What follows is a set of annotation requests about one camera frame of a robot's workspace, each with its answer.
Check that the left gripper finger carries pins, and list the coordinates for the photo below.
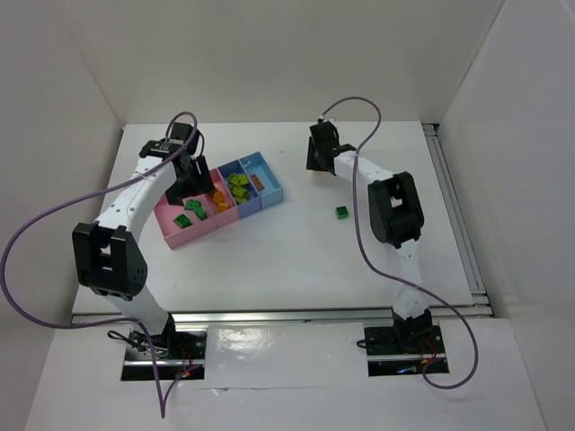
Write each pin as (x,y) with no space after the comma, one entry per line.
(178,192)
(203,176)

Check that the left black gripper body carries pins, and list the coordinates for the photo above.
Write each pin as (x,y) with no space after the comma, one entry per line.
(190,182)

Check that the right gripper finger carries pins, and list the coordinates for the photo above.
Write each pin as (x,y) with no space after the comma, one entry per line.
(311,163)
(327,165)

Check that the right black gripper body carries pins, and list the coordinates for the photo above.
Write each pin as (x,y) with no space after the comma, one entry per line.
(315,155)

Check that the yellow rounded lego brick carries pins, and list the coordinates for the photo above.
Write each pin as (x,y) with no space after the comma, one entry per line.
(217,196)

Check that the long lime lego brick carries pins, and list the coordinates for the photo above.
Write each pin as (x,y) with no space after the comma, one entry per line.
(238,190)

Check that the small green lego brick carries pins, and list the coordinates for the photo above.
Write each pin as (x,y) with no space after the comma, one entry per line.
(341,213)

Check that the brown lego brick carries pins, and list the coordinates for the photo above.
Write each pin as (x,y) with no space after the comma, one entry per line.
(257,182)

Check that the dark green lego plate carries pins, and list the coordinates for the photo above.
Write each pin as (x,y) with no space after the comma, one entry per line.
(193,205)

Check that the lime lego brick curved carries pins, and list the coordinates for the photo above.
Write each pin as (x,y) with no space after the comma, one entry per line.
(241,199)

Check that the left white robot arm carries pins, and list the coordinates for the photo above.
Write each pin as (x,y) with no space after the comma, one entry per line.
(107,256)

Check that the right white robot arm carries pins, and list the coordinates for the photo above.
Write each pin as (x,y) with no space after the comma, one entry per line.
(395,218)

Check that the lime lego brick upper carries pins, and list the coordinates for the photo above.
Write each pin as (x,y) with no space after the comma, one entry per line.
(232,178)

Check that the small pink bin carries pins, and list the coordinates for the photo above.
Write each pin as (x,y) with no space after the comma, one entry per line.
(221,217)

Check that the large pink bin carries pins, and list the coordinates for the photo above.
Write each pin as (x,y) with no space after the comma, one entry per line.
(174,235)

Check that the purple-blue bin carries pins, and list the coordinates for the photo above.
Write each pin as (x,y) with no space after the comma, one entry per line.
(253,205)

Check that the light blue bin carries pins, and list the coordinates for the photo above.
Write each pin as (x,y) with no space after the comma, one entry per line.
(256,164)

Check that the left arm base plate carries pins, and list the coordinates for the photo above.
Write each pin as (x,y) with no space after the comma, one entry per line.
(186,358)

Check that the aluminium rail right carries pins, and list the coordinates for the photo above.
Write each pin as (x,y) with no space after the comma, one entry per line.
(463,242)

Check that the aluminium rail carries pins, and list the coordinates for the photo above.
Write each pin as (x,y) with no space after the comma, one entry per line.
(463,242)
(481,310)

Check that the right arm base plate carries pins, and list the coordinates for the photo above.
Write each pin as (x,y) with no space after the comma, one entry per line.
(387,356)

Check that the aluminium rail front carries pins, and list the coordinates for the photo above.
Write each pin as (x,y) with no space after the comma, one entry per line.
(481,310)

